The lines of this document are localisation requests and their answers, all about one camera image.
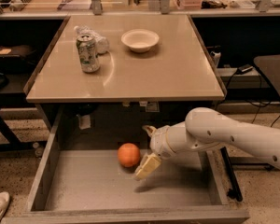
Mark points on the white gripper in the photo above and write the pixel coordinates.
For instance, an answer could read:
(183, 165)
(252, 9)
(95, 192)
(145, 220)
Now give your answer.
(159, 142)

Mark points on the orange fruit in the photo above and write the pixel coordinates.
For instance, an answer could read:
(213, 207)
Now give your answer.
(128, 155)

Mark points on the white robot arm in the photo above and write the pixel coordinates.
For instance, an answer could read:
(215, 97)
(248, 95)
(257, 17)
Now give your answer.
(203, 129)

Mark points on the open grey drawer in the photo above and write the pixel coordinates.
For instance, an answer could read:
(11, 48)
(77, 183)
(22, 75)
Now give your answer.
(80, 181)

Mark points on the black floor bar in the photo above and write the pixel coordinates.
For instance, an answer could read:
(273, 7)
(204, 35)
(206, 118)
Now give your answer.
(234, 192)

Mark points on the green white soda can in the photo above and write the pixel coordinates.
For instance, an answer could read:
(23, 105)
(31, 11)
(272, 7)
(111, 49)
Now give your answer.
(87, 52)

